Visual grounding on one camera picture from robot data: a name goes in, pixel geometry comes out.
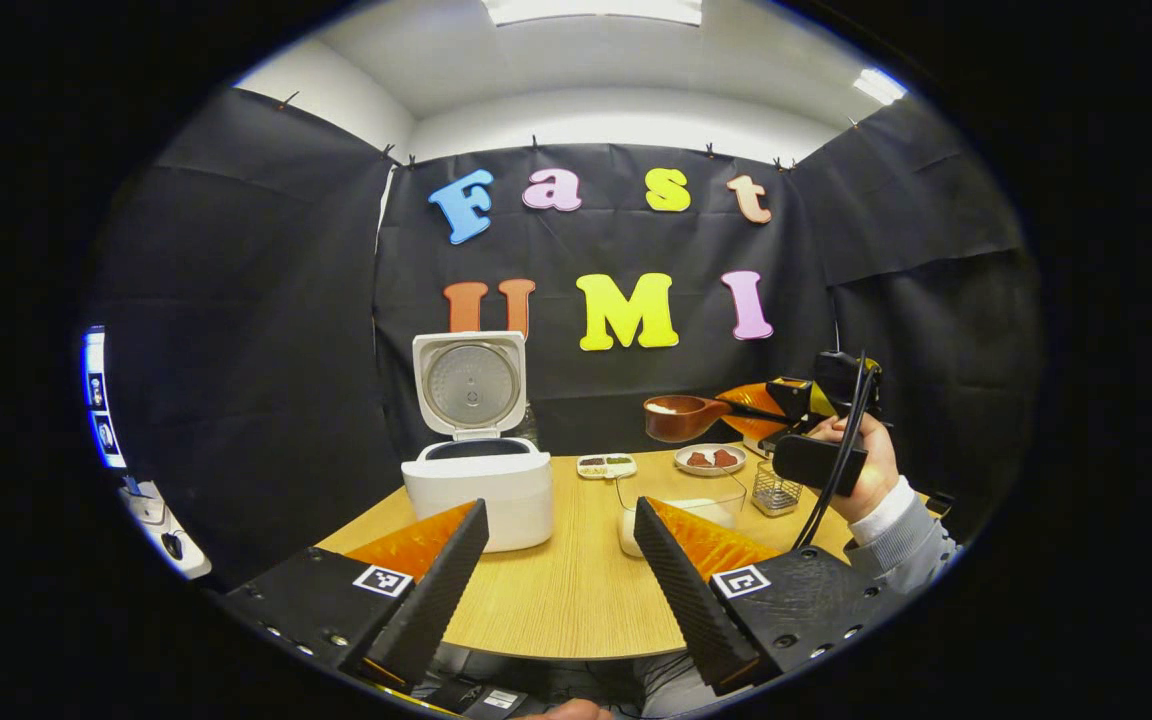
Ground clear container of rice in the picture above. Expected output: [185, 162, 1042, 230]
[616, 472, 748, 559]

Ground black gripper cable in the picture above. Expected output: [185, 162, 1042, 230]
[791, 350, 877, 551]

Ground bright monitor screen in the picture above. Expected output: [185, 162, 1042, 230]
[83, 325, 127, 471]

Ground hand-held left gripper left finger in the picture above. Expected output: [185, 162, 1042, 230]
[221, 499, 490, 693]

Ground large ceiling light panel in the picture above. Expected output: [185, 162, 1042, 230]
[481, 0, 704, 27]

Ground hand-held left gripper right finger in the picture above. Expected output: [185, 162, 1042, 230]
[633, 496, 912, 698]

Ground white rice cooker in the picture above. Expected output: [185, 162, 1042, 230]
[401, 331, 555, 554]

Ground black backdrop cloth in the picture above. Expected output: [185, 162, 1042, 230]
[86, 85, 1042, 591]

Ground white power strip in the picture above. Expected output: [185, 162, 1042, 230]
[121, 480, 212, 581]

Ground brown wooden spoon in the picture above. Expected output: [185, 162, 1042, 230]
[643, 394, 787, 444]

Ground wire chopstick holder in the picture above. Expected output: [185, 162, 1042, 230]
[751, 461, 804, 518]

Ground small ceiling light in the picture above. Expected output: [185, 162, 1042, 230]
[853, 68, 908, 106]

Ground white round plate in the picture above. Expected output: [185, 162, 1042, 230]
[674, 443, 748, 477]

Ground divided white bean dish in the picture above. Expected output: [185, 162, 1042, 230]
[576, 453, 638, 481]

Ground person's grey trousers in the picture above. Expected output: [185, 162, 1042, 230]
[536, 655, 727, 719]

